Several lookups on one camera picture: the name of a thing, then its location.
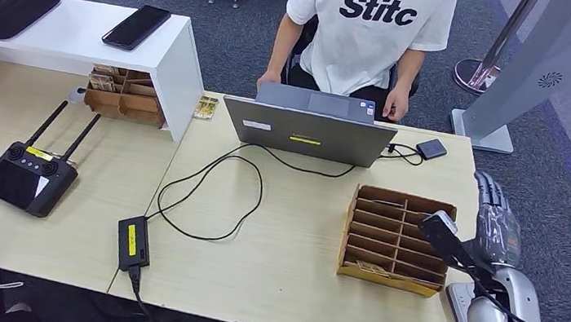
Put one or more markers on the person's left hand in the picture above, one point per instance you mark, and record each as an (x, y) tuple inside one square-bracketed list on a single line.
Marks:
[(397, 105)]

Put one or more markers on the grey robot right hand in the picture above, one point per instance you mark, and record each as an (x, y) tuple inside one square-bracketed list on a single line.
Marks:
[(499, 235)]

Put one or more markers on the person's right hand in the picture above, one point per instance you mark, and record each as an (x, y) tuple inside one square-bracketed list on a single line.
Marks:
[(268, 79)]

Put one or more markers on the yellow patterned ID card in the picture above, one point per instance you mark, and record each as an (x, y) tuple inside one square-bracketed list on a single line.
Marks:
[(206, 108)]

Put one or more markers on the cardboard slotted card organizer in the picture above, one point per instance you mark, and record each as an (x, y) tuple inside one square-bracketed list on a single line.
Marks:
[(379, 236)]

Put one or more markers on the person's left forearm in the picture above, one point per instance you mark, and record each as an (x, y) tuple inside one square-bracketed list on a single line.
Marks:
[(410, 69)]

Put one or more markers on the person's right forearm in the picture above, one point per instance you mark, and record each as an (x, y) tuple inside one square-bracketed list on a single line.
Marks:
[(283, 45)]

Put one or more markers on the person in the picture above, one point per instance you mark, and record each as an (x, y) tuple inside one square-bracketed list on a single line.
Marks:
[(364, 55)]

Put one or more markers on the white card reader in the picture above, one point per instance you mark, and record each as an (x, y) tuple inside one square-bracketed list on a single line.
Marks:
[(458, 306)]

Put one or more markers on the patterned room key card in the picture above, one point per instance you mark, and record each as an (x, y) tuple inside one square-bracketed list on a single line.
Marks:
[(373, 268)]

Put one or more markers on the black office chair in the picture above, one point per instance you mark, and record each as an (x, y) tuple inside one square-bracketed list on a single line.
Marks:
[(290, 70)]

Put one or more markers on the small black external drive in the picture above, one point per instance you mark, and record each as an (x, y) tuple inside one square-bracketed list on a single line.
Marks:
[(432, 149)]

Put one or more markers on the grey laptop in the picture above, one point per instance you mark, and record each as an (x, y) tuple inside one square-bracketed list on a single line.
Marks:
[(310, 134)]

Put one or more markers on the black remote controller with antennas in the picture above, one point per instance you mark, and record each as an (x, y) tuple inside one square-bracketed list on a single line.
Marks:
[(25, 183)]

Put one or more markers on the black smartphone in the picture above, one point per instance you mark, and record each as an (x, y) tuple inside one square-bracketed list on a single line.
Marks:
[(136, 27)]

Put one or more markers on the small cardboard compartment organizer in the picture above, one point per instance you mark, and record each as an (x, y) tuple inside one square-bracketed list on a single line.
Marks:
[(122, 104)]

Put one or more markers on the grey kiosk stand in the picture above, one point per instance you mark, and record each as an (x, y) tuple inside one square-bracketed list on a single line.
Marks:
[(543, 61)]

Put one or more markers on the stack of patterned cards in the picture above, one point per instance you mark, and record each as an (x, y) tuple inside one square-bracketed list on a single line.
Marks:
[(102, 82)]

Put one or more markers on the small white round device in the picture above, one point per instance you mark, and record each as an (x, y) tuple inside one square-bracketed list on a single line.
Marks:
[(77, 95)]

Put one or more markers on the white desk shelf riser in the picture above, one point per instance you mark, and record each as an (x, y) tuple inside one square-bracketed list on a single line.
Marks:
[(75, 32)]

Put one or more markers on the black power adapter yellow label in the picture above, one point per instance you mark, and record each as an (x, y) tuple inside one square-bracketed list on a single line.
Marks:
[(134, 242)]

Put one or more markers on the chrome stanchion post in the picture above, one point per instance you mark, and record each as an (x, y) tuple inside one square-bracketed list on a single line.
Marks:
[(476, 74)]

